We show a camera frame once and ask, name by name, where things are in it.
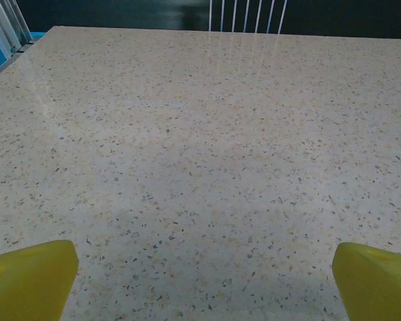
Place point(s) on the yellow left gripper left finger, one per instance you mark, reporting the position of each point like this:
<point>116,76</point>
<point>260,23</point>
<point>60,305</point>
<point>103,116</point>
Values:
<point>26,284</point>

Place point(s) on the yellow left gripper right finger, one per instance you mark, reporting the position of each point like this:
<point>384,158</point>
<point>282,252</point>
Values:
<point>377,287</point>

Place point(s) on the aluminium side rail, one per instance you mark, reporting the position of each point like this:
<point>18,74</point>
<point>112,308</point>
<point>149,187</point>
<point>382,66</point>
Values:
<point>6,63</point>

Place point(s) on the aluminium frame post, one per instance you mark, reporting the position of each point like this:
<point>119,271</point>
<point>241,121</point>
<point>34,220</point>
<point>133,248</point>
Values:
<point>5,23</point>

